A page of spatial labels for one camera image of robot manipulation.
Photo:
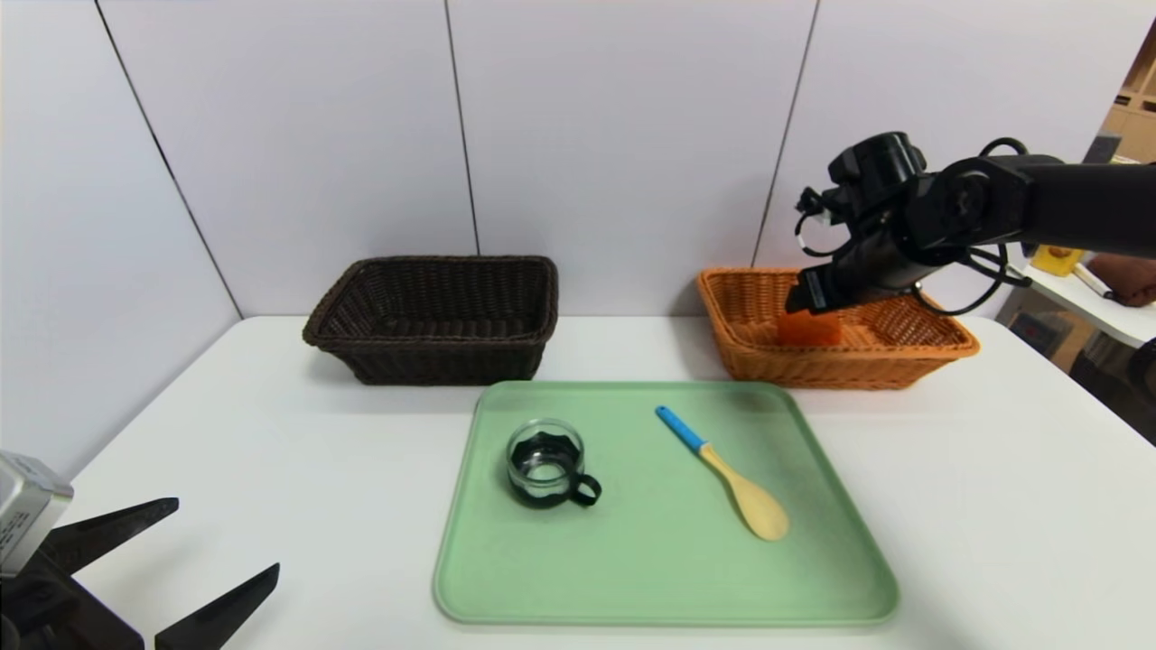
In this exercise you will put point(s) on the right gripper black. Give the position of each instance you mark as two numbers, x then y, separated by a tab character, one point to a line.
812	292

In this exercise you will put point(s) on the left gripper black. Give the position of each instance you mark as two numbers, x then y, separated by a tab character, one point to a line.
34	598

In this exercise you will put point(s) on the orange fruit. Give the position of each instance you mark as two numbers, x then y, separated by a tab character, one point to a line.
808	329

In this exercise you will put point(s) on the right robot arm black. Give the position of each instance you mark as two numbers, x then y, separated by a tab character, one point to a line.
1066	203

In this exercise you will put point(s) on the orange wicker basket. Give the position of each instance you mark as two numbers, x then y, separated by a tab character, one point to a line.
750	352

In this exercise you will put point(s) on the dark brown wicker basket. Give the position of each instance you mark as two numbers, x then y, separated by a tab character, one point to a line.
452	361

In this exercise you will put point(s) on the yellow printed carton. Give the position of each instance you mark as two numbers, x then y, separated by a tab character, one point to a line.
1057	260

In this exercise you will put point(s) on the white marker pen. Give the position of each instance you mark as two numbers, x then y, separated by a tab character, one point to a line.
1090	283

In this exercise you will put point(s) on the white side table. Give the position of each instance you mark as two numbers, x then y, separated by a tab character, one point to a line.
1124	325

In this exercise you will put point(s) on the brown folded towel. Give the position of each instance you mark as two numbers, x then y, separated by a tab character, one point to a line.
1129	280

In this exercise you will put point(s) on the dark furniture piece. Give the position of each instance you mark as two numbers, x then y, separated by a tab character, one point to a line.
1115	397

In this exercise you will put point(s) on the light green plastic tray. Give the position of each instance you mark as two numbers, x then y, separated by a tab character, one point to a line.
632	560

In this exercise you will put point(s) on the glass cup black holder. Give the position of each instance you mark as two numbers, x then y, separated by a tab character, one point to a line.
542	469

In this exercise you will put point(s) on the dark grey carton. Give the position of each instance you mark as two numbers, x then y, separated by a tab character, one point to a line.
1102	149

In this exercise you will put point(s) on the wooden shelf unit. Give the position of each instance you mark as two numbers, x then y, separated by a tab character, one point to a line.
1140	117

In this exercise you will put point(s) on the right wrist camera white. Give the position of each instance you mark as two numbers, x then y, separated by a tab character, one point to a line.
817	208

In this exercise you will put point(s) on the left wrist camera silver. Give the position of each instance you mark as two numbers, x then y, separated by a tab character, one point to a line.
27	515

